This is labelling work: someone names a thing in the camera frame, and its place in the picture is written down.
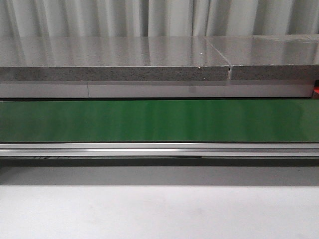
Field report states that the grey stone counter slab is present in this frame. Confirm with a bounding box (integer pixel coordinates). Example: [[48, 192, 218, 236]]
[[0, 37, 229, 82]]

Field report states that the green conveyor belt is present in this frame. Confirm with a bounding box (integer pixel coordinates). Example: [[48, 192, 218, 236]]
[[0, 100, 319, 142]]

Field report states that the grey stone slab right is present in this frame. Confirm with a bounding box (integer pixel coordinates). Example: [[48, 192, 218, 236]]
[[206, 35, 319, 81]]

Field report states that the red object at right edge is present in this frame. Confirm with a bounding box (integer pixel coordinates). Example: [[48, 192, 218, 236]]
[[312, 86, 319, 100]]

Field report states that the white curtain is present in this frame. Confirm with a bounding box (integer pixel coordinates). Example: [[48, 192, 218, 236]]
[[0, 0, 319, 37]]

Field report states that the aluminium conveyor frame rail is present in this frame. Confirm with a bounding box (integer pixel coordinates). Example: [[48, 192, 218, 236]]
[[0, 142, 319, 159]]

